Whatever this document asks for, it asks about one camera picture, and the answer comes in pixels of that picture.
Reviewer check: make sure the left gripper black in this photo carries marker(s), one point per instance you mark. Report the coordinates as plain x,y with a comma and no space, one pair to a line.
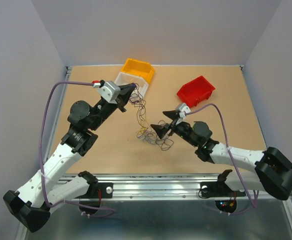
127,89

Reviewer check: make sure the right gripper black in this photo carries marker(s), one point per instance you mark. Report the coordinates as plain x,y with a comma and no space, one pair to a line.
161,131

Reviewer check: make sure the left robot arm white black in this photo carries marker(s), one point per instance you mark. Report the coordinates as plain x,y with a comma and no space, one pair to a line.
34,202

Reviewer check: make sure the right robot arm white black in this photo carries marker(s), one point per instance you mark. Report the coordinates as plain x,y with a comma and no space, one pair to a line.
265,170

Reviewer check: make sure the white plastic bin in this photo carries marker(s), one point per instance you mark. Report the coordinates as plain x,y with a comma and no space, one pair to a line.
126,78

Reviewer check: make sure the yellow plastic bin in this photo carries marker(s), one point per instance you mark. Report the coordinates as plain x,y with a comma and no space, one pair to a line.
139,68

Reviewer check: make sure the red plastic bin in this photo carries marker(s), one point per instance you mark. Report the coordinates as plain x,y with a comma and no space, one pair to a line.
195,91

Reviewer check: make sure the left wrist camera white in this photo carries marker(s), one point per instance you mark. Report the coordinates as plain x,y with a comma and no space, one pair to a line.
109,92

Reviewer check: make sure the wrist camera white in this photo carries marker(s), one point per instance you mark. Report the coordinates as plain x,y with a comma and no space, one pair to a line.
109,92
182,111

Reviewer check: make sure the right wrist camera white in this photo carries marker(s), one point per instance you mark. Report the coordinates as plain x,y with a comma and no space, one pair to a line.
182,111

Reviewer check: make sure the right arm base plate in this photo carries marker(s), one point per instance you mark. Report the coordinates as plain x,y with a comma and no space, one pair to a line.
215,189

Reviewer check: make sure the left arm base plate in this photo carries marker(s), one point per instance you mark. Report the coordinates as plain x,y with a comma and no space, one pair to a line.
106,190

